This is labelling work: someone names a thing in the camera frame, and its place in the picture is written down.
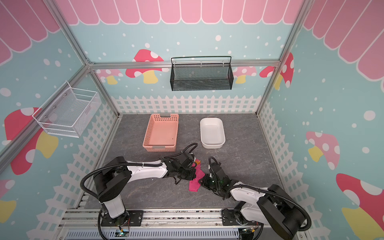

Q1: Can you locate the magenta paper napkin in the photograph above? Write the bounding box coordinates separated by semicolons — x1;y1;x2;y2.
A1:
189;164;205;192

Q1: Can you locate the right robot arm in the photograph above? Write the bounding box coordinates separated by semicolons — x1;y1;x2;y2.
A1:
199;157;312;240

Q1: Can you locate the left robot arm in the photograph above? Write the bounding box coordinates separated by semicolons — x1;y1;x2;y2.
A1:
80;143;198;226

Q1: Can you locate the pink perforated plastic basket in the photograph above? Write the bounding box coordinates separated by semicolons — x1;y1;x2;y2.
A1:
143;114;179;152

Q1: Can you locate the white oval plastic tub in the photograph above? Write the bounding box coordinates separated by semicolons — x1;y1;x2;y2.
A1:
200;118;226;149

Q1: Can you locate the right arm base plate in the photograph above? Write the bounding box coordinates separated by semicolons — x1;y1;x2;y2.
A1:
221;209;258;226

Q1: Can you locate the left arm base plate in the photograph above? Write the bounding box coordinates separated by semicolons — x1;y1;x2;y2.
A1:
101;210;144;227

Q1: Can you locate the black wire mesh wall basket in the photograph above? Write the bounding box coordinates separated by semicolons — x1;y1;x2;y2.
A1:
170;56;234;91

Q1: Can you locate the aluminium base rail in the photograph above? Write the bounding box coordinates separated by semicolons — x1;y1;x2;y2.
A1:
53;208;274;240

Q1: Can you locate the white wire mesh wall basket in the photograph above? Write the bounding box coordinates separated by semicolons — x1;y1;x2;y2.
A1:
32;82;102;138

